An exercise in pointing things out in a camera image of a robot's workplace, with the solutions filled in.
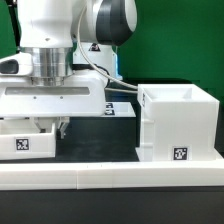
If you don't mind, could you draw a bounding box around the white front drawer box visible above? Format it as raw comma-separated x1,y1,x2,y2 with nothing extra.
0,119,56,160

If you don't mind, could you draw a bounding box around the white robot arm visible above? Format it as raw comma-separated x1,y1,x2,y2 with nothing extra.
0,0,137,121

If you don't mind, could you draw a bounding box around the black camera stand pole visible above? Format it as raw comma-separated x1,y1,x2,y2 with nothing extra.
6,0,20,52

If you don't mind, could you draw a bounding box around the white L-shaped fence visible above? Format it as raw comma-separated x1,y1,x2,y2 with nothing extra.
0,159,224,190

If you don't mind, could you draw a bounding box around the white drawer cabinet housing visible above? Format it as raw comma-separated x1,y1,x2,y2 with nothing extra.
136,84,219,162

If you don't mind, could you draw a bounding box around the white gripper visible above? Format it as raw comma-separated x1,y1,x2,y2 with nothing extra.
0,53,107,138

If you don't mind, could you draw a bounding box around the white marker sheet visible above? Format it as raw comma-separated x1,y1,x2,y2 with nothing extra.
105,102,135,117

